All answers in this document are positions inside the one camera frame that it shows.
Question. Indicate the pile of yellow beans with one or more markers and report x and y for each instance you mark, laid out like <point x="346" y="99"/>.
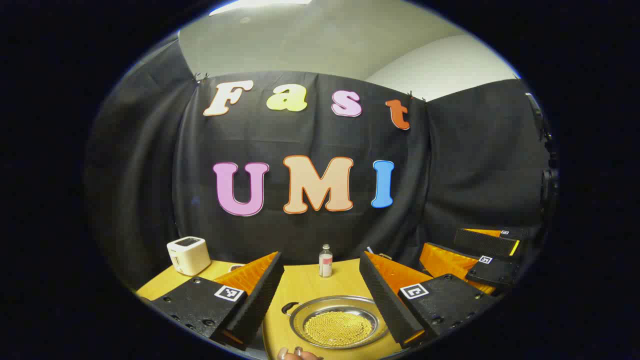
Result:
<point x="340" y="329"/>

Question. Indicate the white divided dish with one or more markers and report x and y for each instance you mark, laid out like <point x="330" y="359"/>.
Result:
<point x="235" y="267"/>

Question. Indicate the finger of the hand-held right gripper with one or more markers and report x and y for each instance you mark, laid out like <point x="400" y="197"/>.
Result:
<point x="485" y="242"/>
<point x="492" y="272"/>

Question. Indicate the clear bottle with pink label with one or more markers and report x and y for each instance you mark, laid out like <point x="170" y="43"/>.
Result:
<point x="325" y="262"/>

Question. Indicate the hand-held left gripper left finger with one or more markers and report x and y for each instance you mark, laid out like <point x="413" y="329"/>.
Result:
<point x="262" y="300"/>

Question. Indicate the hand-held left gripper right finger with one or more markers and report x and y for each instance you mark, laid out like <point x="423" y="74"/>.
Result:
<point x="382" y="300"/>

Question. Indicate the white toaster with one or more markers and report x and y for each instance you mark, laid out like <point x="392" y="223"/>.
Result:
<point x="190" y="257"/>

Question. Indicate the stainless steel pot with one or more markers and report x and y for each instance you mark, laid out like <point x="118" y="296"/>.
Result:
<point x="300" y="320"/>

